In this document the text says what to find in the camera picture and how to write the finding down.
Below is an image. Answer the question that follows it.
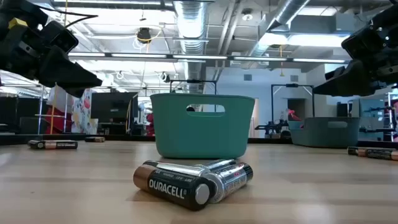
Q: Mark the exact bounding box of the grey background monitor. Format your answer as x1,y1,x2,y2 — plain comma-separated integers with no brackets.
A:
359,98,386,119

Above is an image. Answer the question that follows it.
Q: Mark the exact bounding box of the blue grey plastic bin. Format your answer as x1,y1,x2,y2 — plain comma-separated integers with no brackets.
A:
287,116,361,149

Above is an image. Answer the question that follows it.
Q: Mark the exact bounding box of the large silver round duct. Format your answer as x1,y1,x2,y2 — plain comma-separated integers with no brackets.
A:
172,0,209,94

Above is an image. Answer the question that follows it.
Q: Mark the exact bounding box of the black metal rig frame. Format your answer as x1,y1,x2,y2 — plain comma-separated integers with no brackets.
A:
271,83,315,125

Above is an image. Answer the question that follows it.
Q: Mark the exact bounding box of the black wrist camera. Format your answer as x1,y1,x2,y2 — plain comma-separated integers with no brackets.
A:
39,20,80,54
341,29,376,60

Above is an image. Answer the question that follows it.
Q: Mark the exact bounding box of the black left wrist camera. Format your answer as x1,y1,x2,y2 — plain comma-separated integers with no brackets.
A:
39,20,80,54

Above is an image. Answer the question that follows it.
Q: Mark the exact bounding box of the black aluminium table frame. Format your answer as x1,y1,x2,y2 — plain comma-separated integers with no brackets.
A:
0,133,398,149

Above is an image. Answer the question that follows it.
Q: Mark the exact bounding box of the grey metal rack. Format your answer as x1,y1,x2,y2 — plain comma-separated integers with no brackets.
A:
34,83,69,135

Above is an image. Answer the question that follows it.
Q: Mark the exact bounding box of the slim silver round duct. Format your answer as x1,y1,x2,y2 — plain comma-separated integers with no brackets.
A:
245,0,312,60

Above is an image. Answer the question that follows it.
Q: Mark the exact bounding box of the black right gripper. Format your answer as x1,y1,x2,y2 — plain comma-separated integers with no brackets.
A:
313,4,398,96

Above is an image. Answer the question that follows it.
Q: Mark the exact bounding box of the teal green plastic bin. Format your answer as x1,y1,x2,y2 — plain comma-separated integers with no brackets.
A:
150,93,256,159

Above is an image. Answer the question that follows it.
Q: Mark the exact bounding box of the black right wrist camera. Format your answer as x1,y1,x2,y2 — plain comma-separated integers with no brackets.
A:
341,29,376,60

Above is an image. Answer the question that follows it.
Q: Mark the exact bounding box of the floral pattern banner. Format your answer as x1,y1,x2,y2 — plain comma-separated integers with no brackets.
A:
70,88,99,135

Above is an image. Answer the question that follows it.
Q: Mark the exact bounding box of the black ceiling dome camera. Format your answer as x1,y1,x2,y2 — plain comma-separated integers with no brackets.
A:
136,27,152,44

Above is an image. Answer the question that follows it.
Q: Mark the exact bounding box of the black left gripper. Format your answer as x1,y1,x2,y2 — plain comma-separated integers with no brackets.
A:
0,18,103,98

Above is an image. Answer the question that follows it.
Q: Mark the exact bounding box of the yellow tag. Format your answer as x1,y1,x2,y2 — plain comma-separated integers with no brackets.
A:
7,17,29,30

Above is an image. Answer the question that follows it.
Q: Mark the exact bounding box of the black left camera cable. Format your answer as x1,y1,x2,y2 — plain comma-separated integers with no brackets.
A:
39,6,99,29

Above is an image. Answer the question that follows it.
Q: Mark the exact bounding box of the long ceiling light strip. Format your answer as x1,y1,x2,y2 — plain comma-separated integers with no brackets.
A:
67,52,346,65

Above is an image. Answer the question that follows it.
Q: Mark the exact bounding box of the black computer monitor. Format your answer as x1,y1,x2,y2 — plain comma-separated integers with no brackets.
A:
90,91,139,124

